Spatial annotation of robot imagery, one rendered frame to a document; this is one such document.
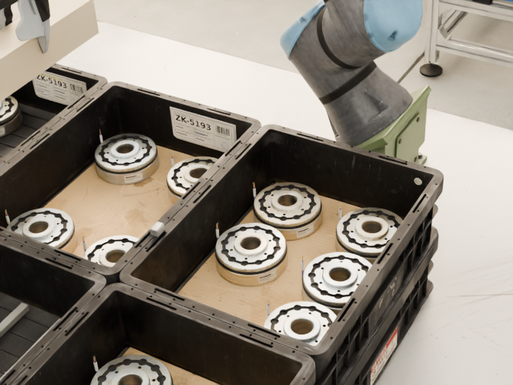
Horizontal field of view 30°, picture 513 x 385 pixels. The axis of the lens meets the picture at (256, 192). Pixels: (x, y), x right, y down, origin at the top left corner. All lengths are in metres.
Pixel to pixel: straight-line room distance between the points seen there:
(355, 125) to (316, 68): 0.12
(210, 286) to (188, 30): 2.45
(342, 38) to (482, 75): 1.91
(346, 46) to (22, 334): 0.67
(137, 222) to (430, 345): 0.48
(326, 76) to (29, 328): 0.65
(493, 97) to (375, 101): 1.71
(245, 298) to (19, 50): 0.48
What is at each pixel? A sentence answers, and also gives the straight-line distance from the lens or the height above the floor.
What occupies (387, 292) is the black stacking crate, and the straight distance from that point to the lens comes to 1.31.
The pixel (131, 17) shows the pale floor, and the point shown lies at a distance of 3.89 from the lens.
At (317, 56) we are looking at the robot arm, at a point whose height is 0.96.
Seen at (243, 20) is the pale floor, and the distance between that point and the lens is 3.78.
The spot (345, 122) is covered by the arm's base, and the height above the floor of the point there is 0.85.
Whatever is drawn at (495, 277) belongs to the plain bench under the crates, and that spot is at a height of 0.70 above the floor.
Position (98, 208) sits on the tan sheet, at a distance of 1.53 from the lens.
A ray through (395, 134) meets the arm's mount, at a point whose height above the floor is 0.85.
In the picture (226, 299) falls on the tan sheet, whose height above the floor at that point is 0.83.
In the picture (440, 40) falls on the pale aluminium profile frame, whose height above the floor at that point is 0.14.
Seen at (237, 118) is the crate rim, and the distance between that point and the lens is 1.51.
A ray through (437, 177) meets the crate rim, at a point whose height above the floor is 0.93.
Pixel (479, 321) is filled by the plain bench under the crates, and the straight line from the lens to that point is 1.50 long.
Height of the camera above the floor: 1.76
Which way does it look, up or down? 38 degrees down
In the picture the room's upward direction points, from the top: 4 degrees counter-clockwise
